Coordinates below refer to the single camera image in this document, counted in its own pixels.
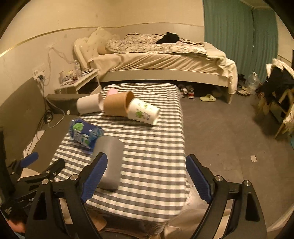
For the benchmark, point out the white paper on sofa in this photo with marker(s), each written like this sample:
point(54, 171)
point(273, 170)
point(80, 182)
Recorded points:
point(29, 149)

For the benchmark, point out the bed with beige sheet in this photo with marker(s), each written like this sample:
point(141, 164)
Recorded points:
point(214, 68)

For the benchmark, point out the pink box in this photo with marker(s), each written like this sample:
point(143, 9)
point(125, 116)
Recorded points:
point(112, 91)

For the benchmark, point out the green curtain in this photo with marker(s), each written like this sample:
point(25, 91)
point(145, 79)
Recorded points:
point(247, 35)

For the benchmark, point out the wall power socket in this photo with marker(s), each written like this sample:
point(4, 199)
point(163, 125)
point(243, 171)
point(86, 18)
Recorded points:
point(38, 72)

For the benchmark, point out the brown paper cup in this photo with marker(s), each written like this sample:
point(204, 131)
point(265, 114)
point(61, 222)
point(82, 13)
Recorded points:
point(117, 104)

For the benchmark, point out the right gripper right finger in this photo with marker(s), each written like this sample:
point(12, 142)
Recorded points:
point(246, 219)

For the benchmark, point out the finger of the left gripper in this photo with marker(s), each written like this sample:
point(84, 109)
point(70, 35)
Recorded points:
point(17, 166)
point(49, 173)

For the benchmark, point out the grey cup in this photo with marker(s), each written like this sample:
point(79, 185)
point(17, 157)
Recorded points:
point(114, 151)

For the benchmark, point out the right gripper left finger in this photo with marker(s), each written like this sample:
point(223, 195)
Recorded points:
point(45, 218)

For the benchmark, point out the blue labelled plastic bottle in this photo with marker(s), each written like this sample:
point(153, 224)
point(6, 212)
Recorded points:
point(85, 133)

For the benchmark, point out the yellow slipper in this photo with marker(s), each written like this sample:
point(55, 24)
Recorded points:
point(208, 98)

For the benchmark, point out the white nightstand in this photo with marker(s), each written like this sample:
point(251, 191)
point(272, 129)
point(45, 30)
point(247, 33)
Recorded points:
point(87, 83)

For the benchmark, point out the white printed paper cup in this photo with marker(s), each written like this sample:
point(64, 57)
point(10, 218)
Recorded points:
point(142, 111)

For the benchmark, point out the black garment on bed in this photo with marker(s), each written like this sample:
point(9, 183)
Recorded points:
point(168, 38)

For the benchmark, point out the pair of sneakers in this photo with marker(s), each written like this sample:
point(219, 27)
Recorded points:
point(186, 91)

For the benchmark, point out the large water jug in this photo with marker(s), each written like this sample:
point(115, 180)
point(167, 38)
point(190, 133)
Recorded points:
point(252, 83)

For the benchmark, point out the patterned blanket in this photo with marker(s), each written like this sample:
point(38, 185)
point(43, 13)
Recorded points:
point(146, 43)

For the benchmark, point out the checkered table cloth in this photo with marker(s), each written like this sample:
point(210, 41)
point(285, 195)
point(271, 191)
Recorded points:
point(153, 186)

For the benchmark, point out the wooden chair with clothes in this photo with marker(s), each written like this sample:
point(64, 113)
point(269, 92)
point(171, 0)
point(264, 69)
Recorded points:
point(277, 90)

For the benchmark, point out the grey sofa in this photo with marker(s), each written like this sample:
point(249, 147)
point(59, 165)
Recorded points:
point(21, 118)

